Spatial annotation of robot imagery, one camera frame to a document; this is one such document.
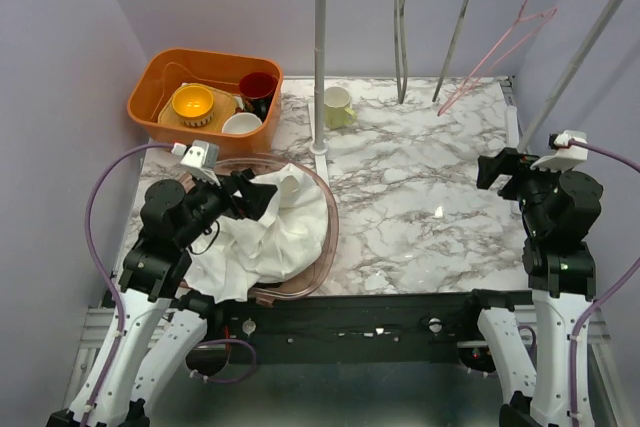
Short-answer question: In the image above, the white skirt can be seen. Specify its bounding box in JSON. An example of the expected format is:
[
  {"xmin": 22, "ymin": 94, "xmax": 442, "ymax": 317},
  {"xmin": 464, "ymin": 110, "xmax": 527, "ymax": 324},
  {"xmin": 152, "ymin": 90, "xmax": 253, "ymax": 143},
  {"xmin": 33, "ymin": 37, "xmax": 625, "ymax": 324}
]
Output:
[{"xmin": 184, "ymin": 164, "xmax": 329, "ymax": 304}]

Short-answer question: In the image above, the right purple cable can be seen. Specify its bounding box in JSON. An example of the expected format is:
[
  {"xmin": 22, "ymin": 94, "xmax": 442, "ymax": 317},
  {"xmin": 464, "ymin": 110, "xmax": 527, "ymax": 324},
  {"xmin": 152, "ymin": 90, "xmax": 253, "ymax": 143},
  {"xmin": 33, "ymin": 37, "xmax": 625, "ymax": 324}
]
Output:
[{"xmin": 567, "ymin": 141, "xmax": 640, "ymax": 421}]

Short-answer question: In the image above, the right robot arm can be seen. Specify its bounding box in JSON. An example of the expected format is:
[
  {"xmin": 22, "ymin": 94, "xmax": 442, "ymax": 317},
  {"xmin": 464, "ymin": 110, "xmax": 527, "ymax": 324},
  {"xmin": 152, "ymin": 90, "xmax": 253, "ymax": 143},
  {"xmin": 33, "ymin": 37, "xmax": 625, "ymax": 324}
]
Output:
[{"xmin": 459, "ymin": 148, "xmax": 603, "ymax": 426}]

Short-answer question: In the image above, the clear pink plastic basin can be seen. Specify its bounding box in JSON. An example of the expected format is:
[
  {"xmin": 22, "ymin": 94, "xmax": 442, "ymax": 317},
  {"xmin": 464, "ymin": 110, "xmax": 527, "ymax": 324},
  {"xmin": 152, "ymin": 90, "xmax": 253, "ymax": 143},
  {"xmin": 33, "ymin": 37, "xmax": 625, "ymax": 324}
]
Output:
[{"xmin": 172, "ymin": 156, "xmax": 340, "ymax": 306}]

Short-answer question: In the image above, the pink wire hanger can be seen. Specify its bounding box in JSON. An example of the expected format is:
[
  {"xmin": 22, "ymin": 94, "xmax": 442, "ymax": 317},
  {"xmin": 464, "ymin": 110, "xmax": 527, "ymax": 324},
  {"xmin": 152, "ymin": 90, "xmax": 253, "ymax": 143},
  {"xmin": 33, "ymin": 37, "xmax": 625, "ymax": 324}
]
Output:
[{"xmin": 437, "ymin": 0, "xmax": 557, "ymax": 117}]

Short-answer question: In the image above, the red and black mug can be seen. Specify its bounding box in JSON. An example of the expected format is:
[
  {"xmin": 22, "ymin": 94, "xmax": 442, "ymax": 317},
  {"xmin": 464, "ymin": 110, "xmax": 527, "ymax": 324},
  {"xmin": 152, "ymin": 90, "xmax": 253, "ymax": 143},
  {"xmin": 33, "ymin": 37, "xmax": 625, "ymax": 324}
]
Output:
[{"xmin": 239, "ymin": 72, "xmax": 277, "ymax": 121}]

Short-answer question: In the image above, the yellow bowl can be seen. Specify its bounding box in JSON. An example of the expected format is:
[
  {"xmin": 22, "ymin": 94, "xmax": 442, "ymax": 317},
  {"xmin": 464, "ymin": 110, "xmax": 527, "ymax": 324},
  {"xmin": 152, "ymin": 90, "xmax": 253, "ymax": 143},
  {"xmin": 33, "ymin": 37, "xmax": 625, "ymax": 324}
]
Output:
[{"xmin": 171, "ymin": 84, "xmax": 214, "ymax": 127}]

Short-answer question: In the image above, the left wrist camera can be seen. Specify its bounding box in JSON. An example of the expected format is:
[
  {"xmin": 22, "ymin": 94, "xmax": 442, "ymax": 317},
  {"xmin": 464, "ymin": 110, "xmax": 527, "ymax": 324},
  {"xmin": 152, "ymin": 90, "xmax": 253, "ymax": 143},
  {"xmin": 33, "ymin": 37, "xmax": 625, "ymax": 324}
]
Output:
[{"xmin": 171, "ymin": 140, "xmax": 220, "ymax": 185}]

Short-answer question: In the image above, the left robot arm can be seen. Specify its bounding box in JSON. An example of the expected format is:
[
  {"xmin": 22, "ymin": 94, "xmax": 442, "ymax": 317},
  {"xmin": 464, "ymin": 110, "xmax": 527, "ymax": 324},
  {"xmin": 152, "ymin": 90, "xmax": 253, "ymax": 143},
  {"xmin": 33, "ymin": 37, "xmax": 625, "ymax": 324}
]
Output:
[{"xmin": 48, "ymin": 170, "xmax": 277, "ymax": 426}]

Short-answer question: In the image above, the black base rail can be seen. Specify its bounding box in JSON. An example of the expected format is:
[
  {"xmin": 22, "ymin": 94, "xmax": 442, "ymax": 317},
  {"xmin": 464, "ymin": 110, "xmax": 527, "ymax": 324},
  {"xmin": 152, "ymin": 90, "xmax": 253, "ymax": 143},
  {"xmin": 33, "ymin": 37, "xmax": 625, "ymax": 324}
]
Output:
[{"xmin": 204, "ymin": 289, "xmax": 532, "ymax": 365}]

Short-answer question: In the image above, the orange plastic bin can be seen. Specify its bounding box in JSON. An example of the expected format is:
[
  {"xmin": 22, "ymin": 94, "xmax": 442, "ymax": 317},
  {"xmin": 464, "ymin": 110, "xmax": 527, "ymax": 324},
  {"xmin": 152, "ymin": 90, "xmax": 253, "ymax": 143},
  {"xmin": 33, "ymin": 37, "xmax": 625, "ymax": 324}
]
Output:
[{"xmin": 127, "ymin": 48, "xmax": 283, "ymax": 158}]

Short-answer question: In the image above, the yellow-green mug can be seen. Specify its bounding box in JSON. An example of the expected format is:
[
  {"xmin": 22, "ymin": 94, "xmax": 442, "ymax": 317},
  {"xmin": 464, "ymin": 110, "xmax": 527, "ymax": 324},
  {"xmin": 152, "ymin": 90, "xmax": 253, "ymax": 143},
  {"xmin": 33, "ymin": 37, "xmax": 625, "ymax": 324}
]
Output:
[{"xmin": 324, "ymin": 86, "xmax": 357, "ymax": 130}]

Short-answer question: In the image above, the grey hanger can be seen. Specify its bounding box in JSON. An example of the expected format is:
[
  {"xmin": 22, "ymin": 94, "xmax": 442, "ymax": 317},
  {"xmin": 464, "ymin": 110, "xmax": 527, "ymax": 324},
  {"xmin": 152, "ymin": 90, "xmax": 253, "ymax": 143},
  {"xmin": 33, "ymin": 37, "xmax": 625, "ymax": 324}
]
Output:
[
  {"xmin": 393, "ymin": 0, "xmax": 408, "ymax": 105},
  {"xmin": 432, "ymin": 0, "xmax": 470, "ymax": 102}
]

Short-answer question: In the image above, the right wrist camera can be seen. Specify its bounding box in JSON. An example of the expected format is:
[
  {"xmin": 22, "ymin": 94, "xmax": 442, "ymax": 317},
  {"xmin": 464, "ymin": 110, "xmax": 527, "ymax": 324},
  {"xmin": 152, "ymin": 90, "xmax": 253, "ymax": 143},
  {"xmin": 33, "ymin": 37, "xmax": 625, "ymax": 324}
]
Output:
[{"xmin": 530, "ymin": 130, "xmax": 588, "ymax": 173}]

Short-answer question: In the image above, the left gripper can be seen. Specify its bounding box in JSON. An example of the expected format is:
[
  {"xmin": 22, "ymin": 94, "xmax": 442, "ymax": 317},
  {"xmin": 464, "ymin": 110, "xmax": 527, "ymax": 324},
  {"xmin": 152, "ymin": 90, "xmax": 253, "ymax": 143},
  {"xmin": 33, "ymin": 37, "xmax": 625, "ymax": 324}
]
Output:
[{"xmin": 177, "ymin": 166, "xmax": 279, "ymax": 247}]

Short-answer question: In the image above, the white bowl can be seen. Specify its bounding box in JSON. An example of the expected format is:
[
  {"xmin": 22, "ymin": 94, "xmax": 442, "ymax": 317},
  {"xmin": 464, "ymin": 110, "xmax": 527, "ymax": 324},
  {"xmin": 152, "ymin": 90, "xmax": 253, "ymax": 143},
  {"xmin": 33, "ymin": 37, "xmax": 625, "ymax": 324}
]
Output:
[{"xmin": 221, "ymin": 112, "xmax": 262, "ymax": 135}]

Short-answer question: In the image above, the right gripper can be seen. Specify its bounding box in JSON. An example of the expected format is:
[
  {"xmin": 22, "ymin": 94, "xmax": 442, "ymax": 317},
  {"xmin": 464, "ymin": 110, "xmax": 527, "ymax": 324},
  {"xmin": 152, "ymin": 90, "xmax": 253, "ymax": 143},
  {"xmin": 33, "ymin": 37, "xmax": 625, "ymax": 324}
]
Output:
[{"xmin": 477, "ymin": 144, "xmax": 571, "ymax": 233}]

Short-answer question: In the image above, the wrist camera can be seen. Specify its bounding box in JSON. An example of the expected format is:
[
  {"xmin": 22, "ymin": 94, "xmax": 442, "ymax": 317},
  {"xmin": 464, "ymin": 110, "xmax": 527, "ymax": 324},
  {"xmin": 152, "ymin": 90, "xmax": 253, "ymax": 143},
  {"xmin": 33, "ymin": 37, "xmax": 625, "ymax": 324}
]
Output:
[
  {"xmin": 530, "ymin": 130, "xmax": 588, "ymax": 173},
  {"xmin": 171, "ymin": 140, "xmax": 220, "ymax": 185}
]

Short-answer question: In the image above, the yellow woven plate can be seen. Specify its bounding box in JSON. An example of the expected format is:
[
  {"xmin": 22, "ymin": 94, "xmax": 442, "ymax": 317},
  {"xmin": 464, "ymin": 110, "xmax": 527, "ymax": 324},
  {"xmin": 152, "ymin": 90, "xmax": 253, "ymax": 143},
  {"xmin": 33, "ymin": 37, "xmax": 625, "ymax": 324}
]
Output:
[{"xmin": 157, "ymin": 83, "xmax": 238, "ymax": 133}]

